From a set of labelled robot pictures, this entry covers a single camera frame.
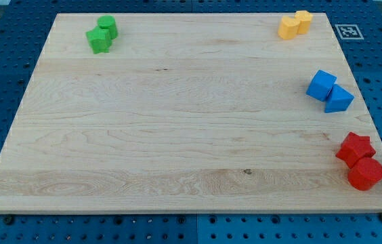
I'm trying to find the green cylinder block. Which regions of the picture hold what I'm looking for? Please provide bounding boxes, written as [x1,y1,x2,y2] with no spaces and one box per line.
[97,15,119,39]

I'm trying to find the blue triangle block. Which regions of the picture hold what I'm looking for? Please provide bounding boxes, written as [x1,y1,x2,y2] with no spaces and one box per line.
[324,84,354,113]

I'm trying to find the green star block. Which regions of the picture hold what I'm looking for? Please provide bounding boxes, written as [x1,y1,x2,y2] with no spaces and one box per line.
[85,26,112,54]

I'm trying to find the white fiducial marker tag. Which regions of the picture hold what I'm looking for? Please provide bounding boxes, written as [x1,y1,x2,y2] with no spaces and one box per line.
[335,24,364,40]

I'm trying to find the red star block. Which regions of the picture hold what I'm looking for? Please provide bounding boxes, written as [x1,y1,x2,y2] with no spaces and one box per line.
[335,131,376,168]

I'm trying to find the yellow hexagon block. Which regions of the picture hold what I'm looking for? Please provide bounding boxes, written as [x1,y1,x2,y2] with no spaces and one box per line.
[295,10,314,35]

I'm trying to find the yellow heart block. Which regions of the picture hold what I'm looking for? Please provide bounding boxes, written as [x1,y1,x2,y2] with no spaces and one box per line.
[278,16,300,40]

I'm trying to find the light wooden board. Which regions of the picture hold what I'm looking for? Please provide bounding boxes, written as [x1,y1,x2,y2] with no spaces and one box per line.
[0,13,382,214]

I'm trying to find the blue cube block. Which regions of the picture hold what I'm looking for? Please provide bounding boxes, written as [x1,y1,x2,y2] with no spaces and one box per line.
[306,70,337,102]

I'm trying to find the red cylinder block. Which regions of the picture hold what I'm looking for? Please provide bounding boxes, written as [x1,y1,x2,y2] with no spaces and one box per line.
[347,157,382,191]

